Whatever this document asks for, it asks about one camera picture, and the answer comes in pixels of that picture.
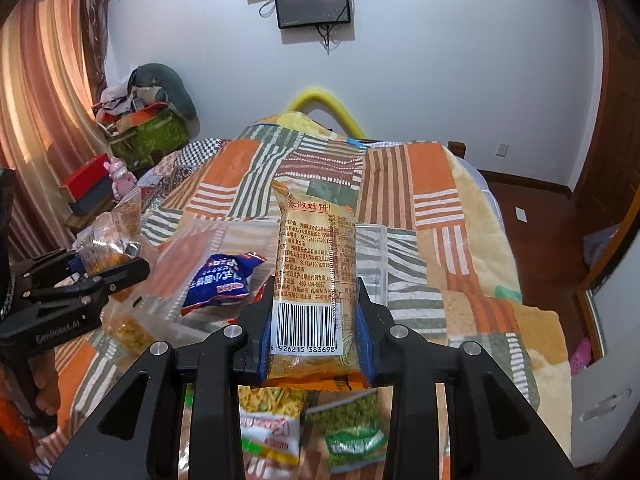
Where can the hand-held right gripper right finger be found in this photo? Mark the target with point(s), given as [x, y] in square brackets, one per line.
[368, 347]

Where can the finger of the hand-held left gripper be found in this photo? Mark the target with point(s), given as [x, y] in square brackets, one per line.
[55, 262]
[117, 280]

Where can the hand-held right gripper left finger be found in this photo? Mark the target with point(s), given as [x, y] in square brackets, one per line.
[263, 332]

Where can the clear packet of orange snacks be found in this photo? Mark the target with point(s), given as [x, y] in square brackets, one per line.
[107, 240]

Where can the clear plastic storage box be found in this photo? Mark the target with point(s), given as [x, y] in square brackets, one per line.
[372, 260]

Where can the orange biscuit packet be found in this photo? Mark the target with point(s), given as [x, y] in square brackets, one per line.
[315, 260]

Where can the clear packet of yellow snacks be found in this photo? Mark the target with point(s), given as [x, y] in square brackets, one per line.
[125, 330]

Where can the person's left hand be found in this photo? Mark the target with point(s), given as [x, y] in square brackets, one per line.
[45, 380]

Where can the blue snack packet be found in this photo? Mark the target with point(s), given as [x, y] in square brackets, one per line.
[220, 282]

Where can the green pea snack packet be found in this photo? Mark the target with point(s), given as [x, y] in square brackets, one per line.
[352, 430]

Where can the red and grey box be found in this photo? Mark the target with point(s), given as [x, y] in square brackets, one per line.
[87, 185]

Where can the yellow stick snack packet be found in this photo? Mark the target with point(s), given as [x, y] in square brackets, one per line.
[270, 420]

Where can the pink rabbit toy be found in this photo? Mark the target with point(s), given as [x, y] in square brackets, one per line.
[120, 177]

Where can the patchwork striped blanket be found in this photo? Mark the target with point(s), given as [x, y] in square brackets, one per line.
[430, 240]

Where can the striped orange curtain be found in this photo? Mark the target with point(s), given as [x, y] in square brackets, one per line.
[40, 110]

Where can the pile of papers and clutter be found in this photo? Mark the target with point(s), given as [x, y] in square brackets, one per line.
[122, 110]

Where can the white paper scrap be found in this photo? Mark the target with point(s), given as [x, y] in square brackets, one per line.
[521, 214]

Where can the pink slipper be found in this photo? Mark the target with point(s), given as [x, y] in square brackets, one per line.
[581, 355]

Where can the white cabinet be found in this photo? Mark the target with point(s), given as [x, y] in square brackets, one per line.
[610, 375]

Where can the brown wooden wardrobe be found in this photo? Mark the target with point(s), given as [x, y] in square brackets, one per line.
[617, 135]

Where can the yellow padded bed rail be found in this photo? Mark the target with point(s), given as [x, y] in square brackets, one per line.
[330, 105]

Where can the white wall socket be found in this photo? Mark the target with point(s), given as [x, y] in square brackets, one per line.
[501, 149]

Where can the small black wall monitor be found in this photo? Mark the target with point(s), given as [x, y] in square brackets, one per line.
[312, 4]

